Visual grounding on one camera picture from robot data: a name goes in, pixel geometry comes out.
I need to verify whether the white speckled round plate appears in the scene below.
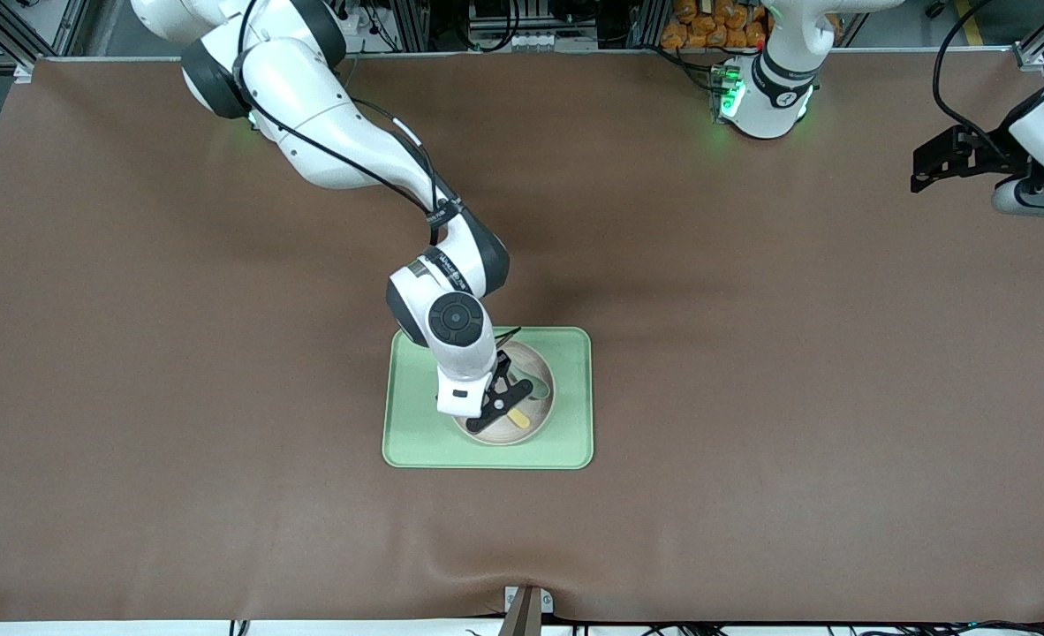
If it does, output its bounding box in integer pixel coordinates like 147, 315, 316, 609
451, 341, 556, 447

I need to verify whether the mint green rectangular tray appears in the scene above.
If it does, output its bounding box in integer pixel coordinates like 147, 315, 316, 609
382, 326, 594, 470

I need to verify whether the brown table cover mat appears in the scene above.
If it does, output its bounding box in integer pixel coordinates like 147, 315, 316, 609
0, 49, 1044, 625

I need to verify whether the orange snack bags pile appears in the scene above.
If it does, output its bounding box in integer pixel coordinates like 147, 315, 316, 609
661, 0, 775, 51

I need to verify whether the long white power strip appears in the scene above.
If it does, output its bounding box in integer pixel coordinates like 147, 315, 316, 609
476, 32, 600, 53

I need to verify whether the white power strip with plugs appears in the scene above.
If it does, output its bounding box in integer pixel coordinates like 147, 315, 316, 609
337, 0, 380, 42

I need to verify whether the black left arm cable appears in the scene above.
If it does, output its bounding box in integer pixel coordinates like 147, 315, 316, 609
932, 0, 1032, 162

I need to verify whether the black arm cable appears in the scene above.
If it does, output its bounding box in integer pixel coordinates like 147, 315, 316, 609
235, 0, 465, 246
932, 0, 1032, 162

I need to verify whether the metal table clamp bracket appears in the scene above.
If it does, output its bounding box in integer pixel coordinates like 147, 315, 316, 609
497, 585, 556, 636

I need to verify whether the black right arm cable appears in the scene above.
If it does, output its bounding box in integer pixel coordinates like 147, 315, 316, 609
235, 0, 465, 246

